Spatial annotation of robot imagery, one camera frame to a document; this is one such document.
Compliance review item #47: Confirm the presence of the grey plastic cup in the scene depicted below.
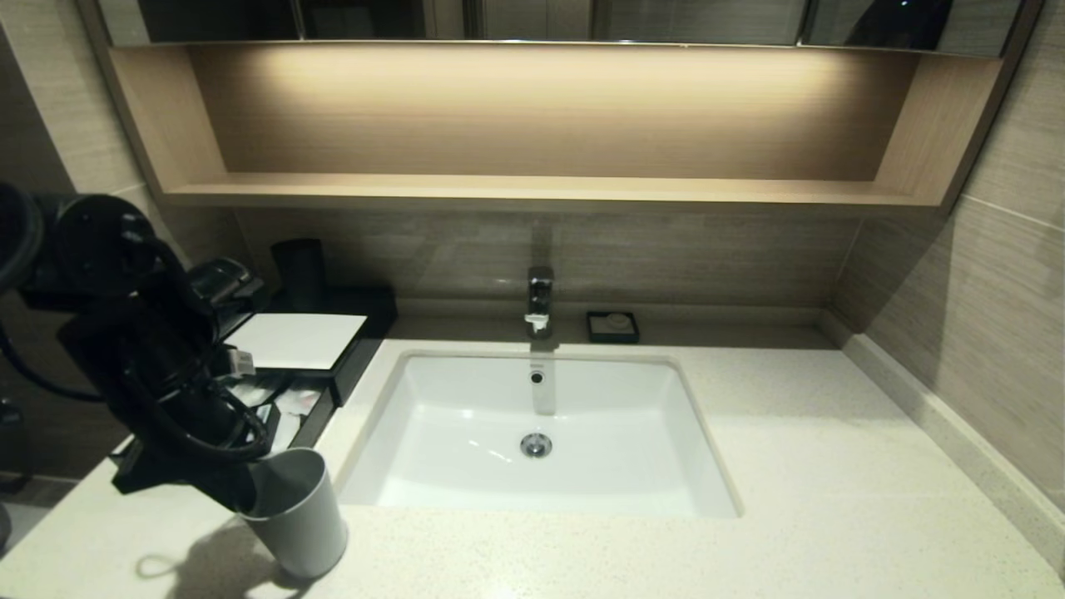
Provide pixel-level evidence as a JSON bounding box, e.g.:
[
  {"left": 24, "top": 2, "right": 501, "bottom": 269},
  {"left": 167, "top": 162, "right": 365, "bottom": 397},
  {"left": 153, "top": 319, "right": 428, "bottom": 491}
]
[{"left": 237, "top": 448, "right": 349, "bottom": 580}]

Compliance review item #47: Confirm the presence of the translucent packet with green band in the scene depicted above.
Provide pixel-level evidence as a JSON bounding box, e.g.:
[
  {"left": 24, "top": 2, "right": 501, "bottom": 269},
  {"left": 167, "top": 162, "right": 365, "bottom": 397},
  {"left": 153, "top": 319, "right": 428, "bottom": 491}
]
[{"left": 233, "top": 376, "right": 280, "bottom": 408}]

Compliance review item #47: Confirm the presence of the black drawer with toiletries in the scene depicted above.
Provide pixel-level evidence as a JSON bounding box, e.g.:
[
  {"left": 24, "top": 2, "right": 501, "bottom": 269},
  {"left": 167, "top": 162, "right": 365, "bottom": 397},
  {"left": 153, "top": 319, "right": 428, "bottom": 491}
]
[{"left": 108, "top": 370, "right": 338, "bottom": 496}]

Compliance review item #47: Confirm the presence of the black box with white lid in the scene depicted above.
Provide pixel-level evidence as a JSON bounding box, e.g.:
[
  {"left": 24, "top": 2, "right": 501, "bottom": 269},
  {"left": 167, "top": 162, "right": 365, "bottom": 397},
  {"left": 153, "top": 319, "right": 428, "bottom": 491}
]
[{"left": 220, "top": 285, "right": 399, "bottom": 407}]

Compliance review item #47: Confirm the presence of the white folded sachet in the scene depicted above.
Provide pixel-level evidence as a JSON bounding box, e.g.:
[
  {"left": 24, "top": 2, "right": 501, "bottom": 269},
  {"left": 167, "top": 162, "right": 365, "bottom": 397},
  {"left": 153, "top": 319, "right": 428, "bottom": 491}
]
[{"left": 270, "top": 413, "right": 302, "bottom": 454}]

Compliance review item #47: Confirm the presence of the small white flat sachet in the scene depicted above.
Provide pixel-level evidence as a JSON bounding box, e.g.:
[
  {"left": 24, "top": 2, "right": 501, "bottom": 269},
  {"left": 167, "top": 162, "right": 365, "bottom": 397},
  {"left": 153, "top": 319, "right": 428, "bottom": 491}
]
[{"left": 275, "top": 388, "right": 323, "bottom": 417}]

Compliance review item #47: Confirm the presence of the black cup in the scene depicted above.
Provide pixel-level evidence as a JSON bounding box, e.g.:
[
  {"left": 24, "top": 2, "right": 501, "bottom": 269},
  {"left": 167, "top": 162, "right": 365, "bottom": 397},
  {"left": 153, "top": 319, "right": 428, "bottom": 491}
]
[{"left": 271, "top": 238, "right": 327, "bottom": 310}]

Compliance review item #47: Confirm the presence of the white sink basin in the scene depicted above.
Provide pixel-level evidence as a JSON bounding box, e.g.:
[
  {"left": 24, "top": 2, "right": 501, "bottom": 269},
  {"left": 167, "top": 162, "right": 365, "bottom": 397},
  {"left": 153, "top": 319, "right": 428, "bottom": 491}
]
[{"left": 330, "top": 349, "right": 741, "bottom": 518}]

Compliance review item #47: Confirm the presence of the chrome faucet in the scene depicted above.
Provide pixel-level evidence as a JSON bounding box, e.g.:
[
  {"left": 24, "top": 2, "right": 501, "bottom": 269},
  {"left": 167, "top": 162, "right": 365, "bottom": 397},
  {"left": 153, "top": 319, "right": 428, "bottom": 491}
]
[{"left": 524, "top": 266, "right": 557, "bottom": 339}]

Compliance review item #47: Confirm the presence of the black soap dish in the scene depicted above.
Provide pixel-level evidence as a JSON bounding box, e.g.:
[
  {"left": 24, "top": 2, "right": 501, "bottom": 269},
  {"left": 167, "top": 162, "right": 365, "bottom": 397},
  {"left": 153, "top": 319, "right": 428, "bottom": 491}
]
[{"left": 586, "top": 310, "right": 640, "bottom": 344}]

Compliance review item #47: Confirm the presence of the mirror cabinet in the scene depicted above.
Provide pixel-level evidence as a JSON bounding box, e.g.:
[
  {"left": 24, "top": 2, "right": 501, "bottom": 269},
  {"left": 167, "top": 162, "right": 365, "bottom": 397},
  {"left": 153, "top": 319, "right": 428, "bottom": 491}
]
[{"left": 96, "top": 0, "right": 1024, "bottom": 55}]

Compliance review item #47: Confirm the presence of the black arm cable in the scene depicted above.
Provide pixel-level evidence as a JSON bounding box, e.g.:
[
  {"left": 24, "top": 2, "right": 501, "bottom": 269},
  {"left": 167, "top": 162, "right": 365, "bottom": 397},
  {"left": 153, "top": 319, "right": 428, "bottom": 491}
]
[{"left": 0, "top": 324, "right": 275, "bottom": 465}]

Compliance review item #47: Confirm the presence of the light wooden wall shelf niche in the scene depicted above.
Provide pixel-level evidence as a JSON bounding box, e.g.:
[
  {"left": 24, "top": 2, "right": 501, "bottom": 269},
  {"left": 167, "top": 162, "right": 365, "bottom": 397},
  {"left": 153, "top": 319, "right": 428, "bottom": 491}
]
[{"left": 104, "top": 42, "right": 1003, "bottom": 209}]

